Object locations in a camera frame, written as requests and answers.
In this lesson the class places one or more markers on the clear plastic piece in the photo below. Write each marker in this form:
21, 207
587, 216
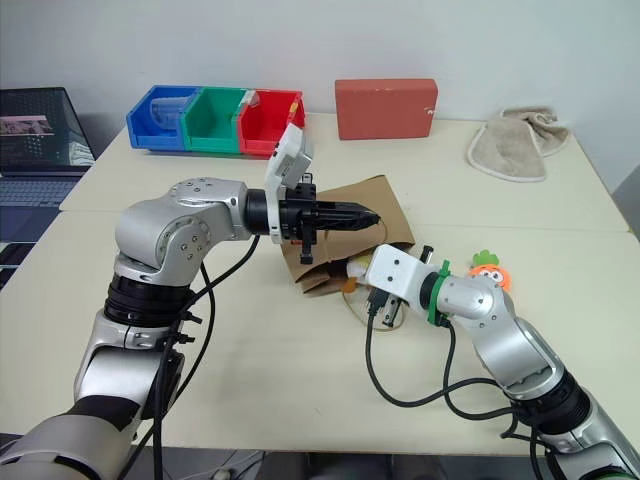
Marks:
251, 99

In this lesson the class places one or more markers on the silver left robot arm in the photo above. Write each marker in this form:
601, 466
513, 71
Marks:
165, 235

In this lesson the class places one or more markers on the red rectangular box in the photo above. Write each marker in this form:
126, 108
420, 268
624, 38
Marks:
385, 107

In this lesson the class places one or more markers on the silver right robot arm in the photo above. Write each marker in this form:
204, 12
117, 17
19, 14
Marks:
495, 320

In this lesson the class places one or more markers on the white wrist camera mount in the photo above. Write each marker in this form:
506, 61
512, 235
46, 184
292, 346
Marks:
395, 272
290, 155

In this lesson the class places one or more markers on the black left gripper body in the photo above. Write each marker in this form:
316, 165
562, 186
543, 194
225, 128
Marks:
300, 215

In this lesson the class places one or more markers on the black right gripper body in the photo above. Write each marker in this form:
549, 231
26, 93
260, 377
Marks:
382, 307

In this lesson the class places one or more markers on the green plastic storage bin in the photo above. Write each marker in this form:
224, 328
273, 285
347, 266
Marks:
210, 130

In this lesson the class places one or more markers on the clear plastic cup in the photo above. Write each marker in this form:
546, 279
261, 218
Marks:
167, 111

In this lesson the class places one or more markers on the beige folded towel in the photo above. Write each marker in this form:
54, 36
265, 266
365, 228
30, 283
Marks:
505, 145

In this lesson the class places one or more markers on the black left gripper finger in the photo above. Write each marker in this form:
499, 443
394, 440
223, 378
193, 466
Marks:
350, 224
347, 209

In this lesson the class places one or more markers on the dark open laptop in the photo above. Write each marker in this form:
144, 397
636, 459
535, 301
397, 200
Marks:
30, 150

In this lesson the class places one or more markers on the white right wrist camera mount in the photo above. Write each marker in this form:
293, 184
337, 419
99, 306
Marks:
395, 272

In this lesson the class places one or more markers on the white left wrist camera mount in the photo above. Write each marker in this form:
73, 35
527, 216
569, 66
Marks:
290, 155

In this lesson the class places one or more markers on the brown paper bag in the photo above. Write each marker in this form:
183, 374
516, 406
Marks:
365, 205

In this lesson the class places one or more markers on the blue plastic storage bin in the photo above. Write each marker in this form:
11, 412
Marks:
150, 132

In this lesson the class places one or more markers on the red plastic storage bin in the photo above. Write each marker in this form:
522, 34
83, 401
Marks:
262, 132

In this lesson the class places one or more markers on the orange carrot plush toy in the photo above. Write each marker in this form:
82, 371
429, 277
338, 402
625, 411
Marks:
492, 274

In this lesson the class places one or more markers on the white and yellow plush toy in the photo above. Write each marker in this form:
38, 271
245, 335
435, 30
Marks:
357, 270

